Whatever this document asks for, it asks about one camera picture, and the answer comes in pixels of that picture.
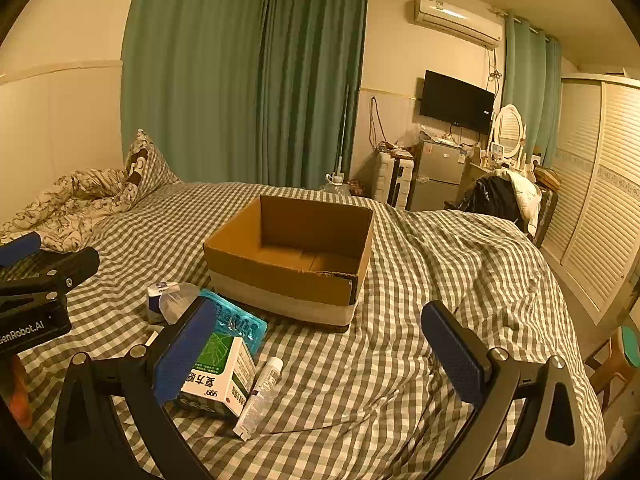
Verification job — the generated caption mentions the white suitcase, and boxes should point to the white suitcase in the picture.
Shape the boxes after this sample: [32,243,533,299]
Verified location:
[371,152,415,208]

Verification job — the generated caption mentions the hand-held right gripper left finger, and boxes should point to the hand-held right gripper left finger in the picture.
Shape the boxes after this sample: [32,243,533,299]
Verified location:
[51,296,218,480]

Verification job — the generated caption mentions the black wall television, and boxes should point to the black wall television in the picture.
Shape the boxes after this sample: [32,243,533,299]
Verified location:
[419,70,496,136]

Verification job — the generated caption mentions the white louvred wardrobe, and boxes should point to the white louvred wardrobe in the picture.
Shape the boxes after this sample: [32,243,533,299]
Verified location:
[540,74,640,326]

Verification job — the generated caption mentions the green white medicine box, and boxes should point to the green white medicine box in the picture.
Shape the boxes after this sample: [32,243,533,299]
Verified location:
[175,332,257,420]

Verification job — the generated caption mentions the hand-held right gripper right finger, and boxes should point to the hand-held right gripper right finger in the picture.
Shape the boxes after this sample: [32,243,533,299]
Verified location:
[421,301,587,480]

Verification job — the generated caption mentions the cardboard box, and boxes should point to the cardboard box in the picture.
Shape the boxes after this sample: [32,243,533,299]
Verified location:
[202,195,376,333]

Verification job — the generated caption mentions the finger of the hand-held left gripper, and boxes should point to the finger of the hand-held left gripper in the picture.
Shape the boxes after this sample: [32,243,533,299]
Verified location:
[0,231,42,270]
[0,247,101,297]

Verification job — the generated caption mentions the white air conditioner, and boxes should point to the white air conditioner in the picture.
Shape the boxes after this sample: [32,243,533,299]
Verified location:
[413,0,503,50]

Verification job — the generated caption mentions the oval white vanity mirror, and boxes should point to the oval white vanity mirror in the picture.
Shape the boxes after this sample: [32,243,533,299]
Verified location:
[492,104,528,161]

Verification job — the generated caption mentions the floral quilt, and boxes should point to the floral quilt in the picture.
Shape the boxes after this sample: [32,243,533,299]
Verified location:
[0,167,143,253]

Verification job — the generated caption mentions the person's left hand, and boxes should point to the person's left hand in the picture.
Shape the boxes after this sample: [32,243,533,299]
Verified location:
[6,354,35,428]

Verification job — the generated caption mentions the dressing table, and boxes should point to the dressing table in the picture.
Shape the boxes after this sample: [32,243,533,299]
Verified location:
[467,160,501,196]

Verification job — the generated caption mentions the white ointment tube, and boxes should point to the white ointment tube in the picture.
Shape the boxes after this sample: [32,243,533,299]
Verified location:
[233,357,285,442]

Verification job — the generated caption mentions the white mop pole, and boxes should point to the white mop pole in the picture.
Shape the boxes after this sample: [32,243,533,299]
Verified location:
[336,85,350,183]

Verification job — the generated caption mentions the hanging wall cable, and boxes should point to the hanging wall cable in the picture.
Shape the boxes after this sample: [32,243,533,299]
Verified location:
[369,96,383,151]

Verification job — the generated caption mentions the grey small fridge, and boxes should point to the grey small fridge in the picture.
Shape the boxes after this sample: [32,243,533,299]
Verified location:
[407,139,468,212]

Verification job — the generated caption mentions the large water bottle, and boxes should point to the large water bottle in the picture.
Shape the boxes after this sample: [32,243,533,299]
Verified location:
[320,172,353,197]

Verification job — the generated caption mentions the green curtain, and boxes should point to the green curtain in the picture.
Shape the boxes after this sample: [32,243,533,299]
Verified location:
[121,0,271,185]
[257,0,368,191]
[501,12,563,168]

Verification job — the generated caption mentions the white puffer jacket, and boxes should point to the white puffer jacket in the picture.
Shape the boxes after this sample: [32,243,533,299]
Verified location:
[495,169,543,233]

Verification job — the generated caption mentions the wooden stool green seat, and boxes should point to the wooden stool green seat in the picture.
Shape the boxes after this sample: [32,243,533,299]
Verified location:
[582,325,640,411]

